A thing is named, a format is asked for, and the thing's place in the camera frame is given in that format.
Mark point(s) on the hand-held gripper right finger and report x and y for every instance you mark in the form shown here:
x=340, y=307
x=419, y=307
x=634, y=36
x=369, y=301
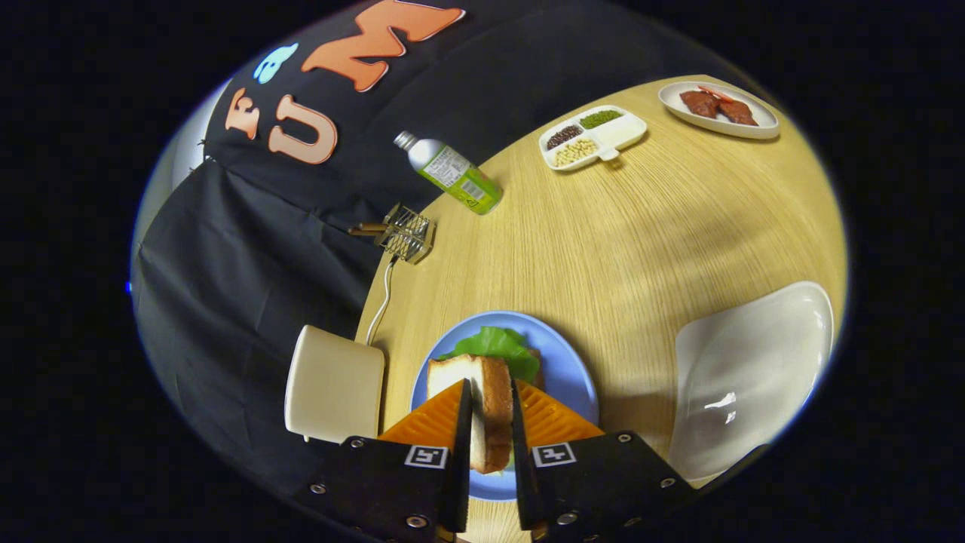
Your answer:
x=558, y=483

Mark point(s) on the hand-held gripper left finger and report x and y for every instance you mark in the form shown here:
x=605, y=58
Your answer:
x=422, y=483

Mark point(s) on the toasted bread slice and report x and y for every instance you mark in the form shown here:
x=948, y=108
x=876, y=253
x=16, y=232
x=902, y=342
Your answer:
x=491, y=407

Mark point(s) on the green lettuce leaf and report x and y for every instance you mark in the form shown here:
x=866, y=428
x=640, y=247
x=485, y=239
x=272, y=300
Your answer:
x=494, y=343

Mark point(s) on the blue round plate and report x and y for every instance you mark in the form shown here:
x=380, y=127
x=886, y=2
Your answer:
x=565, y=362

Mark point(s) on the white toaster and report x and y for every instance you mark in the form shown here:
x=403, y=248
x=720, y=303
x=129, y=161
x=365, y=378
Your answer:
x=335, y=385

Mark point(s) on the white square plate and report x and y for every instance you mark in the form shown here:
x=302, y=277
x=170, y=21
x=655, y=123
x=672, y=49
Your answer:
x=754, y=362

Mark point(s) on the black backdrop cloth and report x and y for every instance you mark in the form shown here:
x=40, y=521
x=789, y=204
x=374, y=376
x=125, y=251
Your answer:
x=249, y=286

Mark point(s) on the green label metal bottle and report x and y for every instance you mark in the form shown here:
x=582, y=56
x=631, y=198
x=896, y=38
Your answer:
x=452, y=173

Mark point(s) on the pile of yellow beans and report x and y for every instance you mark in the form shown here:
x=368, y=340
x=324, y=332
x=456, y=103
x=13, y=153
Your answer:
x=575, y=152

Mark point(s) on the pile of dark beans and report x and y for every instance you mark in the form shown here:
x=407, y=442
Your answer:
x=564, y=137

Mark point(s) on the white divided dish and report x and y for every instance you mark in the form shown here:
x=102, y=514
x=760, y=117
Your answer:
x=622, y=136

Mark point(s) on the pile of green beans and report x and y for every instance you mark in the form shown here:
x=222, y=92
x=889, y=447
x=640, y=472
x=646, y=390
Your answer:
x=601, y=118

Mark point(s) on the brown meat slice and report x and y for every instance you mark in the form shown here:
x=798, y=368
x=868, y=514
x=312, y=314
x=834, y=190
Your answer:
x=737, y=113
x=700, y=104

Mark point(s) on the white oval plate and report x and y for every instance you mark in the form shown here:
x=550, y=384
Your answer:
x=761, y=121

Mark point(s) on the red sausage slice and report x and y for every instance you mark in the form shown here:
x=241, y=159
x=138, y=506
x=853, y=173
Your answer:
x=715, y=93

